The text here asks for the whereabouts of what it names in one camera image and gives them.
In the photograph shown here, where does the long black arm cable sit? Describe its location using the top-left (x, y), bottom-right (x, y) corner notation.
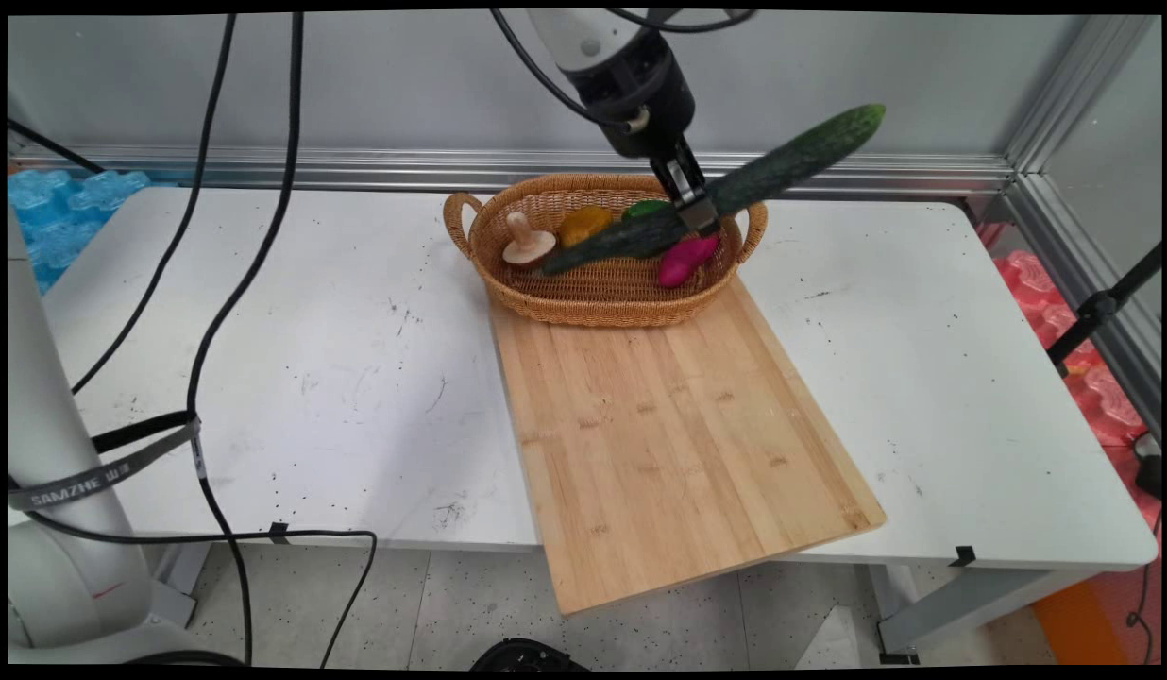
top-left (185, 11), bottom-right (306, 665)

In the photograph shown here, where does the thin black cable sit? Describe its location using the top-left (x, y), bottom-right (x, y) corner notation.
top-left (1125, 510), bottom-right (1162, 665)

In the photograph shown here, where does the black cable by wall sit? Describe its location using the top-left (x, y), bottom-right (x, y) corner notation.
top-left (8, 115), bottom-right (106, 175)

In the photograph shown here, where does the grey velcro strap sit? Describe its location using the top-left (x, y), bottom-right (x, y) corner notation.
top-left (8, 412), bottom-right (205, 513)

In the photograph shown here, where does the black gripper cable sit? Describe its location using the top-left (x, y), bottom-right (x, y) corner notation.
top-left (490, 9), bottom-right (646, 131)

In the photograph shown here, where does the long dark green cucumber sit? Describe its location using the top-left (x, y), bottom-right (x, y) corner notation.
top-left (541, 103), bottom-right (888, 278)

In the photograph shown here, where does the bamboo cutting board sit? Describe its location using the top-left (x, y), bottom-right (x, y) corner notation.
top-left (487, 274), bottom-right (888, 617)

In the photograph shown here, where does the magenta eggplant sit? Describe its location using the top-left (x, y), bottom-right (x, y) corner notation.
top-left (657, 234), bottom-right (722, 290)

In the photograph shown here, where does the blue foam mat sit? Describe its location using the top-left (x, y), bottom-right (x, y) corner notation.
top-left (8, 168), bottom-right (152, 296)

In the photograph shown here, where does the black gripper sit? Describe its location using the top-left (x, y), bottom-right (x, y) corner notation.
top-left (582, 42), bottom-right (722, 238)

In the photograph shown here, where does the black floor cable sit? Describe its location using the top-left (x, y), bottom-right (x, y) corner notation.
top-left (22, 508), bottom-right (379, 669)

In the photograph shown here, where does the black tripod stand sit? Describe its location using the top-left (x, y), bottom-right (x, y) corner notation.
top-left (1046, 243), bottom-right (1162, 379)

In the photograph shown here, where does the woven wicker basket with handles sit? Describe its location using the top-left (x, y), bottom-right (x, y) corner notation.
top-left (442, 173), bottom-right (770, 329)

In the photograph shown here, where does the yellow bell pepper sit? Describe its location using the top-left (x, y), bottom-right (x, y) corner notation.
top-left (558, 206), bottom-right (615, 250)

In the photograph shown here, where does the small black device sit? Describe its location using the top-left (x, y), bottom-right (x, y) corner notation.
top-left (1132, 432), bottom-right (1163, 502)

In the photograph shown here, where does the orange floor mat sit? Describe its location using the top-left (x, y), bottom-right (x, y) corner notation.
top-left (1030, 578), bottom-right (1137, 668)

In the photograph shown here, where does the upright aluminium frame post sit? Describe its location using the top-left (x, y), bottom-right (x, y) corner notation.
top-left (1004, 14), bottom-right (1160, 173)

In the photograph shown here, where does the aluminium side frame rail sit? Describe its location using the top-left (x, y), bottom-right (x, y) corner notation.
top-left (1004, 173), bottom-right (1162, 437)

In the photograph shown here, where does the pink foam mat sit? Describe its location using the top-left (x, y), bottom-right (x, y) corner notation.
top-left (978, 222), bottom-right (1162, 535)

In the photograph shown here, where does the grey table leg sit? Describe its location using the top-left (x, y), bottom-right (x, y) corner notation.
top-left (871, 564), bottom-right (1099, 665)
top-left (147, 540), bottom-right (213, 630)

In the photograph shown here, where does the black round floor object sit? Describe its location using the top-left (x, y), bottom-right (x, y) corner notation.
top-left (468, 637), bottom-right (591, 672)

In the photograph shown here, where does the black hanging cable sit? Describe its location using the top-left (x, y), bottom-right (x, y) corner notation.
top-left (71, 11), bottom-right (239, 396)

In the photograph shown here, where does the beige mushroom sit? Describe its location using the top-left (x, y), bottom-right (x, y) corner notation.
top-left (501, 212), bottom-right (557, 270)

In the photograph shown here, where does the horizontal aluminium frame rail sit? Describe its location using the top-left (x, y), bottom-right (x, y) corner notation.
top-left (8, 144), bottom-right (1016, 199)

